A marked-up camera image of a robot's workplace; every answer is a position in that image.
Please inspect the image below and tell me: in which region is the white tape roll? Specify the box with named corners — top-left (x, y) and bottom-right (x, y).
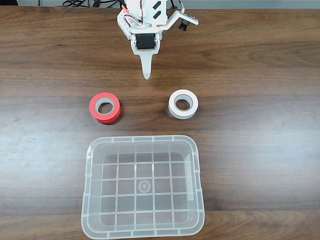
top-left (168, 89), bottom-right (199, 120)

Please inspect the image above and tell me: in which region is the clear plastic storage box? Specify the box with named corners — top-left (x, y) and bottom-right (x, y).
top-left (80, 134), bottom-right (206, 240)

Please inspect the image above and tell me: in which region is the red tape roll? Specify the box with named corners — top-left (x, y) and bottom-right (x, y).
top-left (88, 92), bottom-right (123, 125)

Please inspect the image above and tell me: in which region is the wrist camera on white bracket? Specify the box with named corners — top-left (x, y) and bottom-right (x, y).
top-left (159, 10), bottom-right (200, 33)

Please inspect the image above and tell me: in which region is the thin camera cable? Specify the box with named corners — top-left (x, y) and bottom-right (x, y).
top-left (170, 0), bottom-right (186, 13)

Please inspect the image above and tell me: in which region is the black cable with plug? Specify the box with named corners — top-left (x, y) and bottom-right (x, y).
top-left (91, 0), bottom-right (121, 10)

